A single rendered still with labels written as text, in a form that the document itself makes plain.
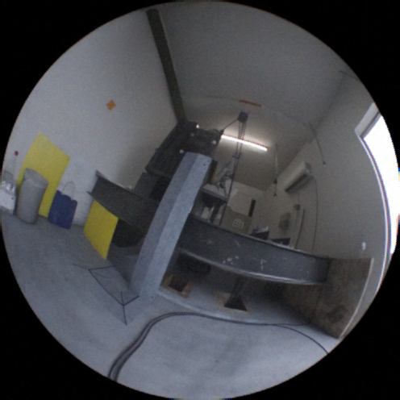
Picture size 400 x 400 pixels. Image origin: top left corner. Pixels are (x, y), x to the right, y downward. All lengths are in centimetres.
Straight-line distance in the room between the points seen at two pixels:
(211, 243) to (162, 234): 32
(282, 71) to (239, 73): 71
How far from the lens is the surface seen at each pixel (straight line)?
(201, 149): 101
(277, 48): 235
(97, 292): 80
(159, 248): 70
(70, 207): 137
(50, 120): 145
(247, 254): 83
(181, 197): 69
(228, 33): 239
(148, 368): 61
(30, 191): 115
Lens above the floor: 57
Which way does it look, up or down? 15 degrees up
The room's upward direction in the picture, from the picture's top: 22 degrees clockwise
